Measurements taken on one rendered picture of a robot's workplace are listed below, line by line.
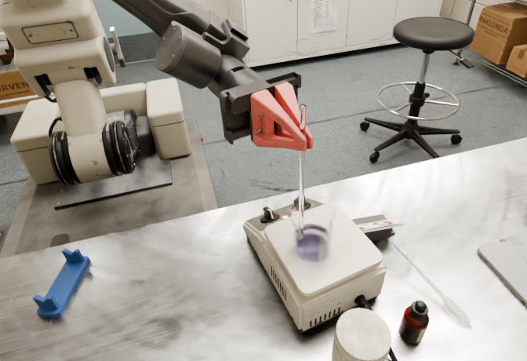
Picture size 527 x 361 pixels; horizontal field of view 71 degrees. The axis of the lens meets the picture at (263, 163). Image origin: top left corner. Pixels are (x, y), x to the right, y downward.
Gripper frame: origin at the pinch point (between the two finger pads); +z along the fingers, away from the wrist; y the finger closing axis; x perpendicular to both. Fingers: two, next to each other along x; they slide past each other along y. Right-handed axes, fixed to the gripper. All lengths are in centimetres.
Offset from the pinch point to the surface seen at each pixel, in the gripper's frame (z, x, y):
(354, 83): -156, 101, 157
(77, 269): -20.1, 24.9, -27.9
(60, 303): -15.2, 24.9, -30.8
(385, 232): 0.4, 23.7, 16.0
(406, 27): -89, 37, 120
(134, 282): -13.8, 25.9, -20.9
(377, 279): 7.5, 20.3, 6.8
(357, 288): 7.2, 20.0, 3.7
